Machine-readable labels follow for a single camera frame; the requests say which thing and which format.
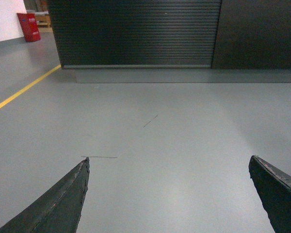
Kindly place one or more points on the black slatted checkout counter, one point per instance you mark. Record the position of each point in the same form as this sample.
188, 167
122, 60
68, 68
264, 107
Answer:
174, 41

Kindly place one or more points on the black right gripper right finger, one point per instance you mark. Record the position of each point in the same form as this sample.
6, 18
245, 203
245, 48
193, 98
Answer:
274, 189

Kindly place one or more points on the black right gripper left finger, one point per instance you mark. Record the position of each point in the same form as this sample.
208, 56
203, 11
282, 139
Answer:
58, 210

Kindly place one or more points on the red box on floor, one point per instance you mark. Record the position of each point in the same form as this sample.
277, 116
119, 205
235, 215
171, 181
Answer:
29, 27

